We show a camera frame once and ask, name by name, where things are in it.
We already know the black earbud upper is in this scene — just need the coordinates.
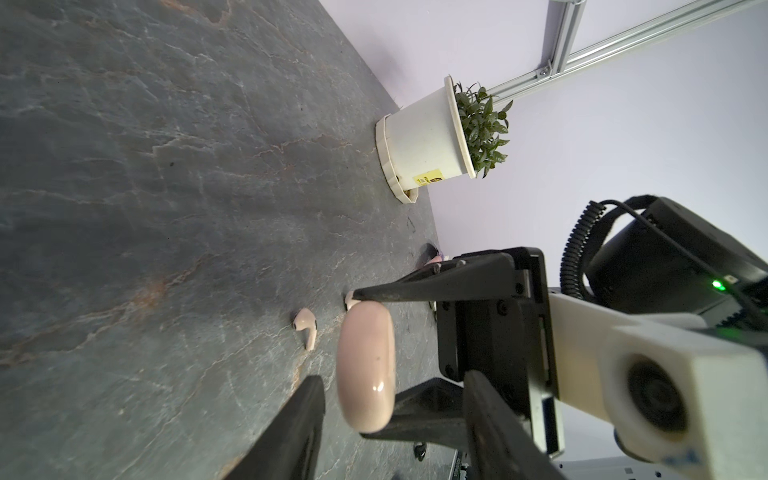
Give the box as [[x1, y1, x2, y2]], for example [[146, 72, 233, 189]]
[[413, 442, 428, 462]]

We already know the pink earbud charging case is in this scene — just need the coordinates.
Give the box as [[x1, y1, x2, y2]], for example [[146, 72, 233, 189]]
[[336, 301, 396, 434]]

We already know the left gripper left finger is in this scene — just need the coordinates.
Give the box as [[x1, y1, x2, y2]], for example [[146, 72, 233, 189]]
[[226, 375, 325, 479]]

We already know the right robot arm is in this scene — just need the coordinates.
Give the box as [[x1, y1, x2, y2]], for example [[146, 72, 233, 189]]
[[337, 195, 767, 479]]

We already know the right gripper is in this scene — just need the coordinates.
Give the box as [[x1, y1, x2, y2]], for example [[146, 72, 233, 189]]
[[352, 247, 564, 457]]

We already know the purple pink garden scoop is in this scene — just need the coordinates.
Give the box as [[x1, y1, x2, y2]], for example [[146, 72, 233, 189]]
[[416, 242, 445, 268]]

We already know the potted green plant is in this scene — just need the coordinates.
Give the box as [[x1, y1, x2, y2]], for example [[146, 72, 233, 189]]
[[375, 76, 513, 204]]

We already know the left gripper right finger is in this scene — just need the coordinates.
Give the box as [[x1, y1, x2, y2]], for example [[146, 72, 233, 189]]
[[463, 370, 563, 480]]

